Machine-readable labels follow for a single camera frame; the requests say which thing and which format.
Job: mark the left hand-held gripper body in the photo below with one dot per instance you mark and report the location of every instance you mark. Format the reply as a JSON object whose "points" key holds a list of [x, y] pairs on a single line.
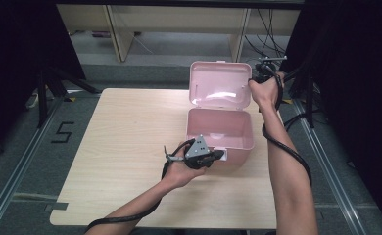
{"points": [[197, 150]]}

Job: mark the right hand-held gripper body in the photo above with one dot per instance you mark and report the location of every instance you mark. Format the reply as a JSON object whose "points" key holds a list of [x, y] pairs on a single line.
{"points": [[264, 70]]}

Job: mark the pink plastic storage box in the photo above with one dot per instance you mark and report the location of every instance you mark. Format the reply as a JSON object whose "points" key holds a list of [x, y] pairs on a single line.
{"points": [[219, 127]]}

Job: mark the person's right hand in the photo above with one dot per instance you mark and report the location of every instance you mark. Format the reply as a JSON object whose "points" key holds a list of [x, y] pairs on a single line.
{"points": [[265, 93]]}

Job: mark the person's left hand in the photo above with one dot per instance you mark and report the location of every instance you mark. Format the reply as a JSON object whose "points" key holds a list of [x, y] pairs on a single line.
{"points": [[177, 171]]}

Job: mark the black metal stand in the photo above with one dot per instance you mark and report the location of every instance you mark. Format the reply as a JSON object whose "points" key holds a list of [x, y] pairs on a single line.
{"points": [[42, 98], [309, 98]]}

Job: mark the black curtain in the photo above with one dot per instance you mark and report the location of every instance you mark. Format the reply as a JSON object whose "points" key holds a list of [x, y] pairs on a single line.
{"points": [[12, 65], [358, 81]]}

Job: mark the grey floor tape strip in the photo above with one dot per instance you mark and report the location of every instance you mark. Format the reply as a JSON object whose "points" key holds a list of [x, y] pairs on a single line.
{"points": [[57, 206]]}

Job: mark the metal floor rail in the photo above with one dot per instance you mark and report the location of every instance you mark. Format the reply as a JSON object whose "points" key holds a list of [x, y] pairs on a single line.
{"points": [[329, 169], [19, 166]]}

